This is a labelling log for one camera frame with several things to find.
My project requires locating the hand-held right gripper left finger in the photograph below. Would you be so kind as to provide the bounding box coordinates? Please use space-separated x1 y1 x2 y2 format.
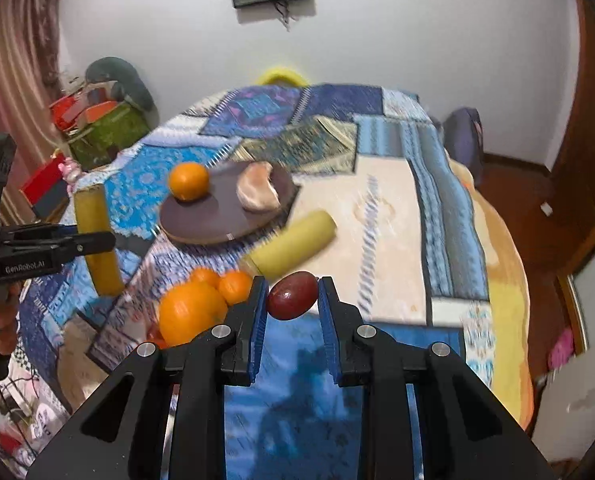
25 276 269 480

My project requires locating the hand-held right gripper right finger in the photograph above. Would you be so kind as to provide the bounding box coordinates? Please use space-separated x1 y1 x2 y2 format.
318 276 564 480

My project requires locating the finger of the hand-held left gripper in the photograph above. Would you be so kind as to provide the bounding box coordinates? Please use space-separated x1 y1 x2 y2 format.
2 224 117 267

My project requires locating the yellow-green oblong fruit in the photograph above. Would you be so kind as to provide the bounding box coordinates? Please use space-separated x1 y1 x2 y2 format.
242 211 337 281
74 186 125 297

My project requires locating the dark red plum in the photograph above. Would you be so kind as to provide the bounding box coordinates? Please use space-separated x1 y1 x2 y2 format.
267 271 320 321

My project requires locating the person's left hand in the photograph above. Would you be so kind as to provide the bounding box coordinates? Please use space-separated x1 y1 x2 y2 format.
0 282 24 357

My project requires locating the small tangerine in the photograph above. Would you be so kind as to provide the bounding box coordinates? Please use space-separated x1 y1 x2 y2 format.
190 266 222 288
218 270 254 307

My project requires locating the large orange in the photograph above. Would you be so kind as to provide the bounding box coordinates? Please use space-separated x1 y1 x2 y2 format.
158 282 228 348

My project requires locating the orange red box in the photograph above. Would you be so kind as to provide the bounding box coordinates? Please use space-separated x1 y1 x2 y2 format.
49 87 120 133

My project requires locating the green box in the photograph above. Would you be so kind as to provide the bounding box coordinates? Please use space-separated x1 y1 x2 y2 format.
69 102 151 171

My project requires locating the striped curtain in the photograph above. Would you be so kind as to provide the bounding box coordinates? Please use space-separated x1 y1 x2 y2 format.
0 0 71 226

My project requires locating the blue patchwork blanket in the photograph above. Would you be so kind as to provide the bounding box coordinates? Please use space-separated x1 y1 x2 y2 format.
15 84 534 480

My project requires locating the brown round plate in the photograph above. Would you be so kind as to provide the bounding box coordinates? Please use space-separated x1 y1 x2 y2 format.
158 162 298 247

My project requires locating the round orange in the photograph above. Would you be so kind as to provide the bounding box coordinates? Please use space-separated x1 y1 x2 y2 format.
168 162 211 203

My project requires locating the peeled pomelo piece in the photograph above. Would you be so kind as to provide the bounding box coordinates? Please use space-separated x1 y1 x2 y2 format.
236 161 283 213

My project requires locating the grey plush toy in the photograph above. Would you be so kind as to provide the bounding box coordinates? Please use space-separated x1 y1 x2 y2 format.
85 56 157 112

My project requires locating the pink cloth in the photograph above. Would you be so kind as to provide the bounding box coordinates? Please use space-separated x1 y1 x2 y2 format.
548 327 574 372

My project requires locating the blue chair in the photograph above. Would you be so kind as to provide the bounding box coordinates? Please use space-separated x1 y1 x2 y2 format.
441 107 486 188

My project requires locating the yellow round object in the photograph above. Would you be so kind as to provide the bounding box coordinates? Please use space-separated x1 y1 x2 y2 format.
255 63 309 87

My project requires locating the wooden door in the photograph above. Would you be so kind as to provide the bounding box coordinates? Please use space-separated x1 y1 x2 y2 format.
550 0 595 281

